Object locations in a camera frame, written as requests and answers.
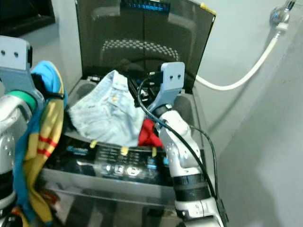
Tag yellow lid corner sticker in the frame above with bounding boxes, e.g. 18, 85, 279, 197
200, 2, 217, 16

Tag yellow blue striped garment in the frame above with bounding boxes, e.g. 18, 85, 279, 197
12, 61, 66, 225

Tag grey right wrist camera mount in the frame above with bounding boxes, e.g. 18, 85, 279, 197
152, 61, 186, 112

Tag light blue denim jeans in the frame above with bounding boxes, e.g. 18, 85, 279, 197
69, 70, 145, 147

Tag top-load washing machine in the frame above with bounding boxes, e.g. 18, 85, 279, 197
38, 71, 206, 227

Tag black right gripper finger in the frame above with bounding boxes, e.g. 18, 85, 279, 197
125, 75, 145, 97

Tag dark tinted washer lid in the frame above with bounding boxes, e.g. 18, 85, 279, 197
76, 0, 217, 93

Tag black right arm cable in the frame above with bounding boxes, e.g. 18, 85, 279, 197
137, 76, 228, 223

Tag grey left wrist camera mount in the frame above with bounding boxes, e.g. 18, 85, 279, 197
0, 35, 45, 102

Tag black window frame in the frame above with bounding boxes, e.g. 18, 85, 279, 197
0, 0, 56, 37

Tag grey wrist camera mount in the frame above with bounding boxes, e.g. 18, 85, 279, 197
0, 35, 45, 102
152, 61, 186, 112

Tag white water hose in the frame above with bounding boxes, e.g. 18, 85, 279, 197
194, 28, 282, 91

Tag red garment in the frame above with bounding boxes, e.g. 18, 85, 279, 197
137, 118, 164, 148

